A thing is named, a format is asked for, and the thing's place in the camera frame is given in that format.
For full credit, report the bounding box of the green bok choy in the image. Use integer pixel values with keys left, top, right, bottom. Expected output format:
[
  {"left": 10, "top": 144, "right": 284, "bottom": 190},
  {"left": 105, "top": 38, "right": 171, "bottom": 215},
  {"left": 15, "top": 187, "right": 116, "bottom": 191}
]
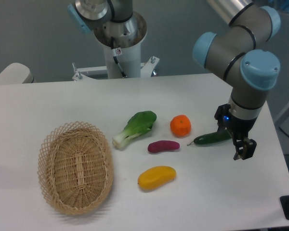
[{"left": 112, "top": 111, "right": 157, "bottom": 150}]

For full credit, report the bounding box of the green cucumber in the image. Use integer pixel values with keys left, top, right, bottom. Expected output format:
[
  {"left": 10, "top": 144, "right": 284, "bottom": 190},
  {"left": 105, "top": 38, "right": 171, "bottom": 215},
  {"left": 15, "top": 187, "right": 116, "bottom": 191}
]
[{"left": 188, "top": 130, "right": 232, "bottom": 146}]

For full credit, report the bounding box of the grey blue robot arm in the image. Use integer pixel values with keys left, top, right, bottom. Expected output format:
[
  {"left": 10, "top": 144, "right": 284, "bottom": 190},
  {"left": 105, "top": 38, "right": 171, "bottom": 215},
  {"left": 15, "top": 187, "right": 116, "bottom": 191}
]
[{"left": 67, "top": 0, "right": 281, "bottom": 160}]

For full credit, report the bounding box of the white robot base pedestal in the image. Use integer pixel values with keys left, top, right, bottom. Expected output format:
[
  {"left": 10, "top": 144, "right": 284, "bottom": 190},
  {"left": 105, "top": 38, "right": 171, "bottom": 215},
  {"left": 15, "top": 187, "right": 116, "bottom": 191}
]
[{"left": 72, "top": 12, "right": 159, "bottom": 81}]

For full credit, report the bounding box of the yellow mango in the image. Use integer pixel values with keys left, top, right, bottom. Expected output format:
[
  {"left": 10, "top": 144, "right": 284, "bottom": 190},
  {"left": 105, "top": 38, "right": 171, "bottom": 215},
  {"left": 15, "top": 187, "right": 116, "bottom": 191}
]
[{"left": 138, "top": 166, "right": 176, "bottom": 190}]

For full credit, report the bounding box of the woven wicker basket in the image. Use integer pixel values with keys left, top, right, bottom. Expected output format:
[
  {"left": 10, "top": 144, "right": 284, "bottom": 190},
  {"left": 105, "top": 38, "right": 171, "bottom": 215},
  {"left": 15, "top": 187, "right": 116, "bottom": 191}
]
[{"left": 38, "top": 121, "right": 114, "bottom": 215}]

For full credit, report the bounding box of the purple sweet potato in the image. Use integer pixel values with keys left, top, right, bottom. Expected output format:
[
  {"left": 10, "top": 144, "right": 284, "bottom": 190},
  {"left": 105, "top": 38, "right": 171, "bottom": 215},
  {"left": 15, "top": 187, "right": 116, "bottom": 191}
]
[{"left": 147, "top": 141, "right": 180, "bottom": 154}]

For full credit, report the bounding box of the orange toy fruit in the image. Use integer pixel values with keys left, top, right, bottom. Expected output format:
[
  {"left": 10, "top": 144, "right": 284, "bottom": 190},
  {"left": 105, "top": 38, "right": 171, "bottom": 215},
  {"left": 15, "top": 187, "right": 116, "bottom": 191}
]
[{"left": 170, "top": 115, "right": 192, "bottom": 137}]

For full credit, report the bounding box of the black cable on pedestal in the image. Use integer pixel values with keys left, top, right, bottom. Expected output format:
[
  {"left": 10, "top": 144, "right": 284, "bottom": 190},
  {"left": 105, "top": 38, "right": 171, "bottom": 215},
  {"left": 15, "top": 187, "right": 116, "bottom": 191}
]
[{"left": 110, "top": 36, "right": 128, "bottom": 78}]

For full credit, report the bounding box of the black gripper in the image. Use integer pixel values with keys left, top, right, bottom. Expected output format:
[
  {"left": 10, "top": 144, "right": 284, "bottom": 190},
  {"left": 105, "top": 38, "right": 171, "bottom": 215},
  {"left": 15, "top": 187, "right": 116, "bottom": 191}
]
[{"left": 214, "top": 103, "right": 257, "bottom": 160}]

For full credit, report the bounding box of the white chair back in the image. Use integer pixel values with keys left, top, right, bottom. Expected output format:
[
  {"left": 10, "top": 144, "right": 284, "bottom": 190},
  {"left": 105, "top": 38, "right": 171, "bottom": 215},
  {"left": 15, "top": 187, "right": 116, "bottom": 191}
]
[{"left": 0, "top": 63, "right": 35, "bottom": 85}]

